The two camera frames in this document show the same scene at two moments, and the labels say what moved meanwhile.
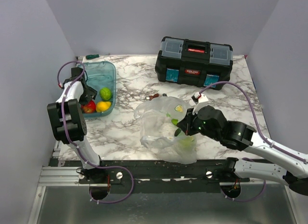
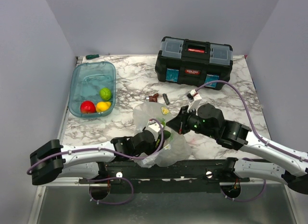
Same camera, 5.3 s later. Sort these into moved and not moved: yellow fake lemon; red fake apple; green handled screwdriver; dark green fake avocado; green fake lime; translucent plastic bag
Moved: translucent plastic bag; dark green fake avocado
Not moved: green fake lime; green handled screwdriver; yellow fake lemon; red fake apple
